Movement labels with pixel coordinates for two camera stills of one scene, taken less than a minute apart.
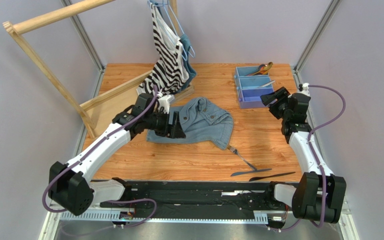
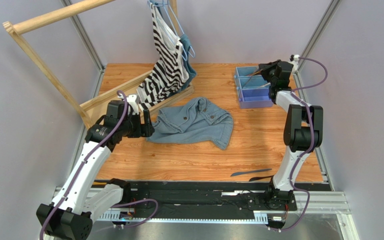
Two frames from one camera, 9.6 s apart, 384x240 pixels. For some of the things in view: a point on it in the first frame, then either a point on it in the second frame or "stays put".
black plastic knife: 259,178 stays put
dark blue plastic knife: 238,173 stays put
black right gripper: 279,101 -> 268,68
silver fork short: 270,82 stays put
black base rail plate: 194,196 stays put
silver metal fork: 234,150 -> 251,76
